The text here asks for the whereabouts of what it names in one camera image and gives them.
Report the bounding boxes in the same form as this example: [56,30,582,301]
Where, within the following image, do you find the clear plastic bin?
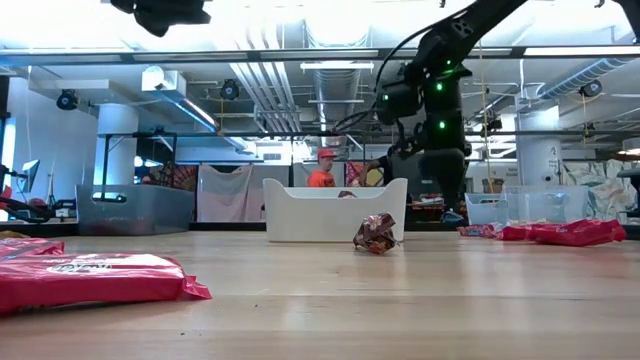
[463,184,590,227]

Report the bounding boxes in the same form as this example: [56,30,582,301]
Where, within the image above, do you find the grey overhead beam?
[0,44,640,67]

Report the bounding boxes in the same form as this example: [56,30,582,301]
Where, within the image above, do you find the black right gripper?
[418,146,473,215]

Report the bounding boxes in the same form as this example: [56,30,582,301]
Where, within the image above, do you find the small tilted desk monitor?
[18,158,42,195]

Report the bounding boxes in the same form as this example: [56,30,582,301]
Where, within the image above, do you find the small pinkish candy wrapper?
[456,223,497,239]

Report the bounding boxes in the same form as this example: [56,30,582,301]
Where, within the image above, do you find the black background monitor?
[391,153,459,199]

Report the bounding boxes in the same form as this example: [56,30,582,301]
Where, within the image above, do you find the white plastic bin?
[261,177,408,244]

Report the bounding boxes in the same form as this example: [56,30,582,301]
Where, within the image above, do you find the dark grey plastic bin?
[75,183,196,236]

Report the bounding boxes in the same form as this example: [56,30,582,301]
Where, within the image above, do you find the black metal rack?
[97,129,179,202]

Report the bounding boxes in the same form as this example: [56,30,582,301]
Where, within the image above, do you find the person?
[306,147,339,188]
[360,153,397,187]

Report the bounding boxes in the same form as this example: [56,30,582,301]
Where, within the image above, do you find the long ceiling light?
[299,60,376,72]

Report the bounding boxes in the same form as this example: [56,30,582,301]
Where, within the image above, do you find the silver ceiling duct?
[313,67,363,147]
[537,56,632,102]

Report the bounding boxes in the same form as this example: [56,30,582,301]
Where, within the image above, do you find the red candy packet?
[494,223,542,243]
[533,218,628,248]

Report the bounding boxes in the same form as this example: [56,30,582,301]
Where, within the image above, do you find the white round column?
[515,106,564,187]
[96,103,141,186]

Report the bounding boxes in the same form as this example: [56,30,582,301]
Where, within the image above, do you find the red KitKat candy bar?
[0,252,213,315]
[0,237,66,257]

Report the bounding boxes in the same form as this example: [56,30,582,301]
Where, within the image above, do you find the black table frame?
[0,219,640,239]

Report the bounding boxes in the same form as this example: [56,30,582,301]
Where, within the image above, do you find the black round ceiling device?
[579,78,604,99]
[219,78,242,102]
[55,88,82,113]

